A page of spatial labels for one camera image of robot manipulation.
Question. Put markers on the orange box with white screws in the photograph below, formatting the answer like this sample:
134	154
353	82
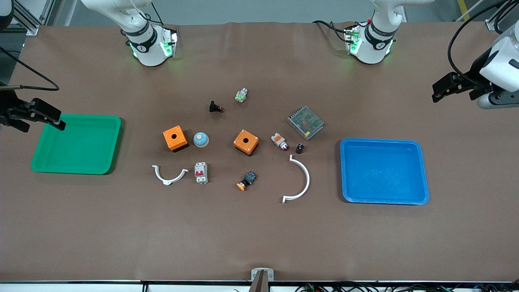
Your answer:
239	142

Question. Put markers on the white circuit breaker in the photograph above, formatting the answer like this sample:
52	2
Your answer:
201	172

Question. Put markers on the small white curved clamp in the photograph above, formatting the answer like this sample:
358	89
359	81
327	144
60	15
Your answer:
164	179

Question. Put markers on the black button with orange head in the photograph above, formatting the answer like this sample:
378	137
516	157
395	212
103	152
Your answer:
247	179

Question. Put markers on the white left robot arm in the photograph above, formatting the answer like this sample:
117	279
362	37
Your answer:
371	50

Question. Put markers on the black button with red tip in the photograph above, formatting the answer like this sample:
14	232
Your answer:
214	106

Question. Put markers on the aluminium frame profile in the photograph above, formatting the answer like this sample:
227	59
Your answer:
25	22
495	24

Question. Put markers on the white orange red indicator light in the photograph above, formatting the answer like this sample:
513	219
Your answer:
279	140

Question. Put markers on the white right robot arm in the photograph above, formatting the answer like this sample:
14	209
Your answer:
148	52

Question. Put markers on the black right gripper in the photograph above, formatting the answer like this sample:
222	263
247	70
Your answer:
8	106

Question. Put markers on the metal mesh power supply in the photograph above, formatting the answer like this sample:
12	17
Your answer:
305	122

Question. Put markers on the blue plastic tray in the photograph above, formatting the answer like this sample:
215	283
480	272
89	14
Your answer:
381	172

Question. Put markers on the white button with green cap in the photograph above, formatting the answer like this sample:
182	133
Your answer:
241	95

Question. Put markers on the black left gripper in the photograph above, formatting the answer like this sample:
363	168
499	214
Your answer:
477	69

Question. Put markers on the large white curved clamp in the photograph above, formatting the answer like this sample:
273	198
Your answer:
307	178

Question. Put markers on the orange box with large hole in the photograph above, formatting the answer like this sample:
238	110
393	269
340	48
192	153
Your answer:
181	140

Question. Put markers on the green plastic tray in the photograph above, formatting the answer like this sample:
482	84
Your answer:
77	146

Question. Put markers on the small black capacitor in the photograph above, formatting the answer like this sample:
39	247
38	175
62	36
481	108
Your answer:
299	148

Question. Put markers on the grey metal bracket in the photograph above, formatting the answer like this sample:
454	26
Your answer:
271	275

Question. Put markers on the tan camera pole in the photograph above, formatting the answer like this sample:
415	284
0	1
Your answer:
259	286

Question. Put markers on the blue dome button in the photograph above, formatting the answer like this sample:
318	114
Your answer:
201	140

